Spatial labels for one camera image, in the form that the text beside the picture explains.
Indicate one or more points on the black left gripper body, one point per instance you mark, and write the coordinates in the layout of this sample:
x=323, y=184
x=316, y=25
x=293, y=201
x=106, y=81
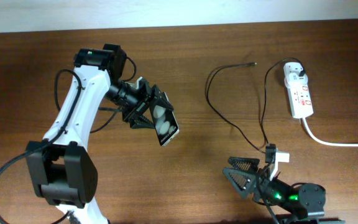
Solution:
x=141, y=104

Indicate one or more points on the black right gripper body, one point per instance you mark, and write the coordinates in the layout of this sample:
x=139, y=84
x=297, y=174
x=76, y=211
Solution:
x=262, y=183

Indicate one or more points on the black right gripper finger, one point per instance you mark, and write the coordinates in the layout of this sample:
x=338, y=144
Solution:
x=246, y=164
x=243, y=182

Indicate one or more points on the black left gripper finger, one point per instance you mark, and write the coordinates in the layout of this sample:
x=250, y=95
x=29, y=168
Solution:
x=159, y=99
x=141, y=122

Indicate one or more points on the black smartphone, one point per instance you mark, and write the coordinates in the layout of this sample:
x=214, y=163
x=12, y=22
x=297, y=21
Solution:
x=165, y=123

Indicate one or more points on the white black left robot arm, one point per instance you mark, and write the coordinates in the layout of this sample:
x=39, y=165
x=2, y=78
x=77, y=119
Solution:
x=59, y=165

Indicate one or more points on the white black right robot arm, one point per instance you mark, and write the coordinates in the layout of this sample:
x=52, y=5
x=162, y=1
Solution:
x=297, y=203

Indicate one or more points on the white usb charger plug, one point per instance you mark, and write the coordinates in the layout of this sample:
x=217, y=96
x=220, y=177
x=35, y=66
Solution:
x=295, y=74

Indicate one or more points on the white power strip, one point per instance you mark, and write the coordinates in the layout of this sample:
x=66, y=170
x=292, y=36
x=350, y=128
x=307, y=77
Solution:
x=300, y=101

